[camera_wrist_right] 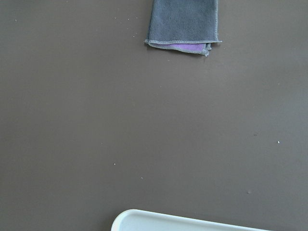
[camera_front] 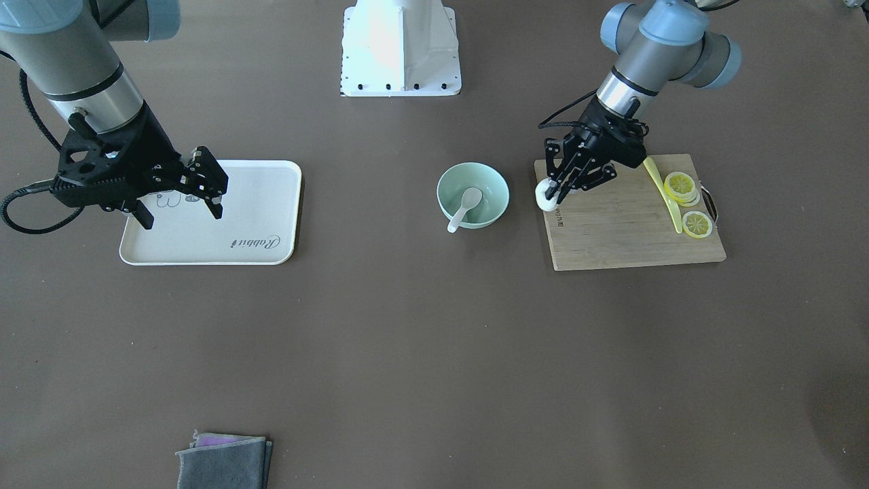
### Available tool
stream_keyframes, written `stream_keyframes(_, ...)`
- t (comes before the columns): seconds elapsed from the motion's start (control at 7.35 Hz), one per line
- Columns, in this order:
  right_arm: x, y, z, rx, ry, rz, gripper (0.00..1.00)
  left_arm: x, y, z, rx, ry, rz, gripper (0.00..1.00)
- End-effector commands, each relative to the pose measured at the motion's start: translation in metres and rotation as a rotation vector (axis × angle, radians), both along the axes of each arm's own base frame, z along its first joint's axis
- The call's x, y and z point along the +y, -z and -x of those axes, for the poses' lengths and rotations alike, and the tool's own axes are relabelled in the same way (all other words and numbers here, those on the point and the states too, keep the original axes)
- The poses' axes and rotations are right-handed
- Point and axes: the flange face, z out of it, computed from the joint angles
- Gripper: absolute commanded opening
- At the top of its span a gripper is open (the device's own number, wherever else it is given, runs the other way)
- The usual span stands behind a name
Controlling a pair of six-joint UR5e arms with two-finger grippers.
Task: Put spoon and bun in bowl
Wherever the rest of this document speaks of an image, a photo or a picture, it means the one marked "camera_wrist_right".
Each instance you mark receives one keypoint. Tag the grey folded cloth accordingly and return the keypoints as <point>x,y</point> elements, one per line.
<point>189,26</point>

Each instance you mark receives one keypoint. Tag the white rectangular tray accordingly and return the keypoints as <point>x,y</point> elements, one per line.
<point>140,220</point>

